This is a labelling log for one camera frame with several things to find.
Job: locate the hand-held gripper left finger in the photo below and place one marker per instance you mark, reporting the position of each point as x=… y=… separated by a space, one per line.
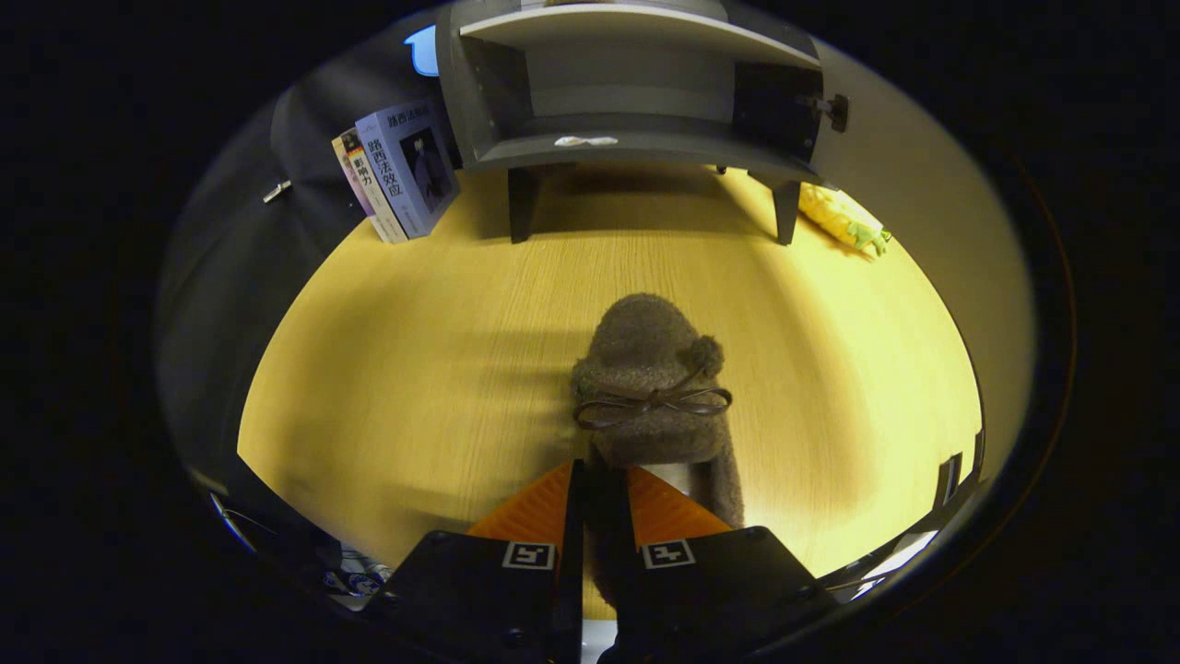
x=573 y=553

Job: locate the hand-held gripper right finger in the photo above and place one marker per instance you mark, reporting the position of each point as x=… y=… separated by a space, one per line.
x=719 y=590

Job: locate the brown fuzzy shoe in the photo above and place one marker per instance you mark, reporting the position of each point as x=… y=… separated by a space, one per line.
x=645 y=350

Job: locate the grey shoe cabinet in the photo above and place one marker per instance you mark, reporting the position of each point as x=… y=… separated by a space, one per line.
x=636 y=152

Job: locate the white blue printed object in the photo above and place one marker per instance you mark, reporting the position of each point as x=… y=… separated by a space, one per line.
x=358 y=576

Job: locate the yellow plush toy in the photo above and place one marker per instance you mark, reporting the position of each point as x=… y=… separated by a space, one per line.
x=843 y=221

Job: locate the black backdrop cloth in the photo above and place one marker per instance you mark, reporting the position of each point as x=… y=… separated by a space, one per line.
x=277 y=277

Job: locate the grey-blue book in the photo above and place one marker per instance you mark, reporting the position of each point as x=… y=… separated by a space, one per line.
x=415 y=166

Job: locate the white orange spine book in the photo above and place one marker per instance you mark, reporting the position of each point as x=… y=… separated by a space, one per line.
x=358 y=180

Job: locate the white clothes peg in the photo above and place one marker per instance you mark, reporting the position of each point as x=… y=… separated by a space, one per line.
x=277 y=191

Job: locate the black metal frame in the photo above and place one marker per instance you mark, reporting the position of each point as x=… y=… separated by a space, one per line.
x=954 y=470

